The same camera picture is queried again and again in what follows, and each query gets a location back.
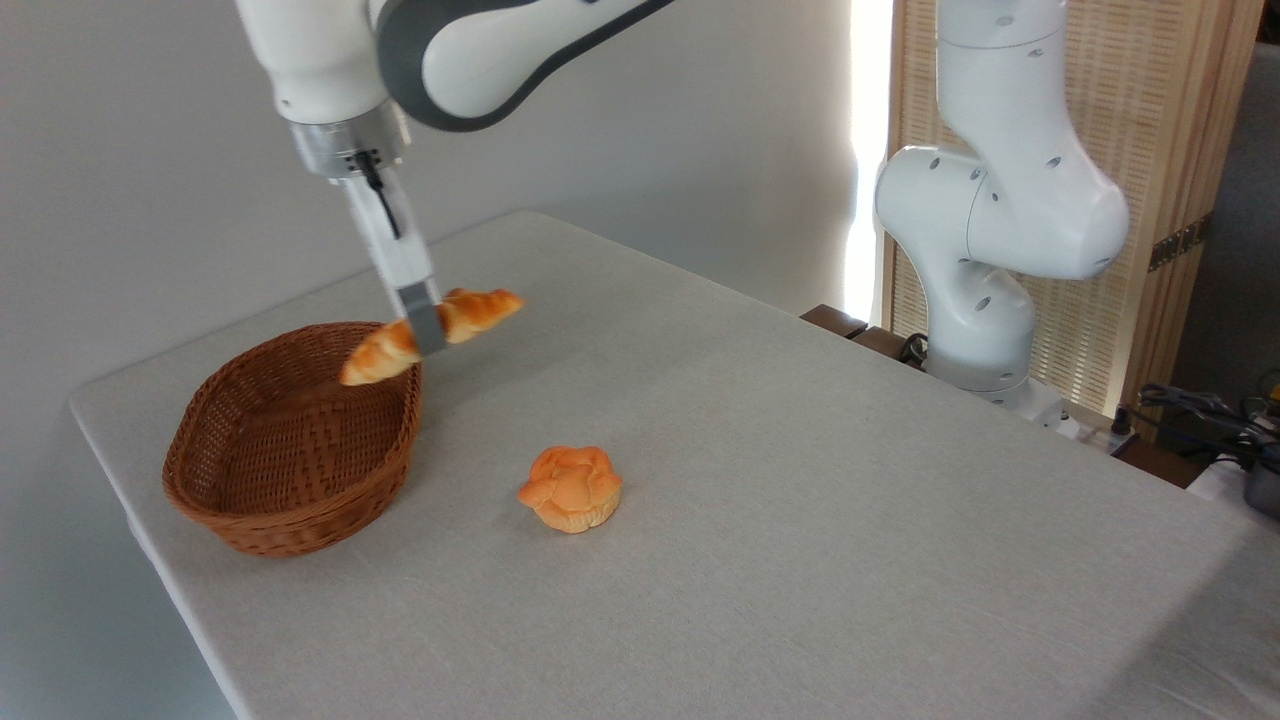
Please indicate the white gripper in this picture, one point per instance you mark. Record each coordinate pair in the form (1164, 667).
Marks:
(392, 250)

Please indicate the long braided bread loaf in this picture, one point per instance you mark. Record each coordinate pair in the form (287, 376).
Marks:
(480, 310)

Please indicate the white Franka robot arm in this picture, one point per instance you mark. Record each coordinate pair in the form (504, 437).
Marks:
(1000, 200)

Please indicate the round orange bread bun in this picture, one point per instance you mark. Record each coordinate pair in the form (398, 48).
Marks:
(572, 490)

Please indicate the brown woven wicker basket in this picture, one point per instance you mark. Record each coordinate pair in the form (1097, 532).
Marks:
(300, 500)

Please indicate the dark brown wooden furniture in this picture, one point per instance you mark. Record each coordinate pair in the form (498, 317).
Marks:
(835, 321)

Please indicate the white power strip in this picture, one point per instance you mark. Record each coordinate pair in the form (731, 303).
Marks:
(1085, 428)

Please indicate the dark metal screen hinge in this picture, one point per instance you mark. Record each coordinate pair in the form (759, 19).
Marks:
(1178, 244)

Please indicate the wooden slatted folding screen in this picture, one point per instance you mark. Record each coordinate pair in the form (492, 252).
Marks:
(1150, 100)

